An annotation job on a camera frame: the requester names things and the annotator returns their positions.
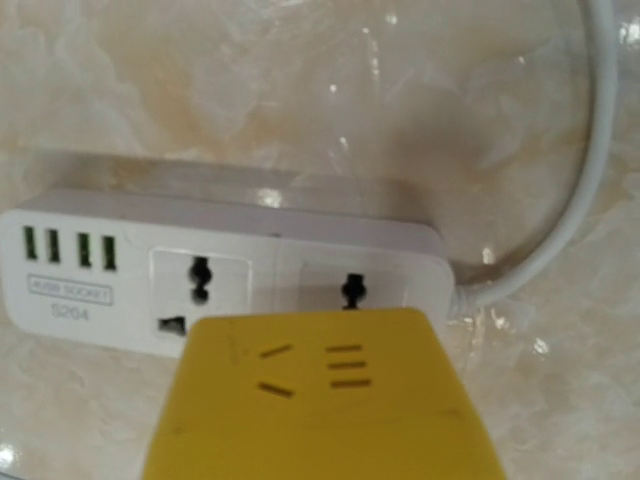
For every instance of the yellow cube socket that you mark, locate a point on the yellow cube socket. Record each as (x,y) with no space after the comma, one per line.
(360,394)

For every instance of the white power strip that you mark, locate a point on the white power strip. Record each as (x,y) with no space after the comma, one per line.
(136,272)

